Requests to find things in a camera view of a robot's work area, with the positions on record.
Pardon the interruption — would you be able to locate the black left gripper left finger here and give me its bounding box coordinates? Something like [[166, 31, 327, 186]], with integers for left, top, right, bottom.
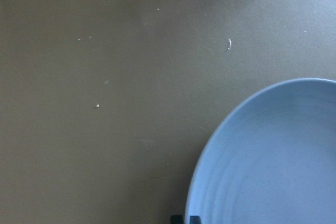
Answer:
[[170, 215, 184, 224]]

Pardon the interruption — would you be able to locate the blue plate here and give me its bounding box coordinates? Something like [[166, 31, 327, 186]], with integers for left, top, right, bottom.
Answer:
[[184, 79, 335, 223]]

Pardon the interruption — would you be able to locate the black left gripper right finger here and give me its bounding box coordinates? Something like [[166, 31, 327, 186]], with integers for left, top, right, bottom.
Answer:
[[189, 216, 202, 224]]

